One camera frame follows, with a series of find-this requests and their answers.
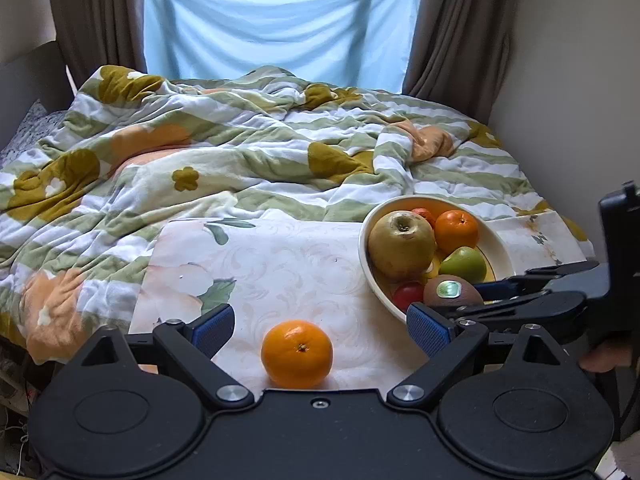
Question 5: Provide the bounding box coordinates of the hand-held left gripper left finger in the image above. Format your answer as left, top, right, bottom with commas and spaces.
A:
80, 304, 255, 409

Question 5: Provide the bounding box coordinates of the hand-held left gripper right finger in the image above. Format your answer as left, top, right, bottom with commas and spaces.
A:
387, 302, 568, 409

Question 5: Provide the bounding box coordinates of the yellow apple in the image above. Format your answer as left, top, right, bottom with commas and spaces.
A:
368, 211, 437, 282

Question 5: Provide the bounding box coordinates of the medium orange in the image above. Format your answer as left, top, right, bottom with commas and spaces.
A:
434, 210, 480, 256

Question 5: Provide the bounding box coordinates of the floral white tablecloth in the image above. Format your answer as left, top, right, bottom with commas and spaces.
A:
129, 208, 596, 394

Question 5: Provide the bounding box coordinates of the brown kiwi with sticker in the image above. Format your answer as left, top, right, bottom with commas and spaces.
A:
423, 274, 485, 309

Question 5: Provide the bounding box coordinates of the floral green striped blanket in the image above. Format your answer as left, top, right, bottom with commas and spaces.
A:
0, 64, 596, 366

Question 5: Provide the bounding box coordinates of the brown curtain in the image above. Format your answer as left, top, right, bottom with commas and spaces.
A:
402, 0, 524, 122
47, 0, 149, 87

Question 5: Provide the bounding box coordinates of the green apple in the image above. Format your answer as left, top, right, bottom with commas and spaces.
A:
439, 246, 487, 285

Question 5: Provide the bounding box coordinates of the cream plate with cartoon print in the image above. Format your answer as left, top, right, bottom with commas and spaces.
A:
359, 196, 516, 325

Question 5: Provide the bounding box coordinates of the round red cherry tomato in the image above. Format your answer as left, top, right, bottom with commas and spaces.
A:
392, 281, 426, 311

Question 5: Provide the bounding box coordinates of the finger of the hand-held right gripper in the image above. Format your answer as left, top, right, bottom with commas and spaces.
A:
474, 259, 601, 306
442, 291, 588, 345

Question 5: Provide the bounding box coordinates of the light blue curtain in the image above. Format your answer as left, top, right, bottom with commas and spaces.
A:
142, 0, 426, 94

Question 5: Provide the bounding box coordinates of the person's right hand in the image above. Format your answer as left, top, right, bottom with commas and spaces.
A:
581, 337, 632, 373

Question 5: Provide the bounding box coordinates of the grey patterned bed sheet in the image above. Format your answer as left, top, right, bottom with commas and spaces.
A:
0, 100, 69, 169

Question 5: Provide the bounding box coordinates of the large orange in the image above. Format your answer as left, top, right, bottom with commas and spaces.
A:
261, 320, 334, 390

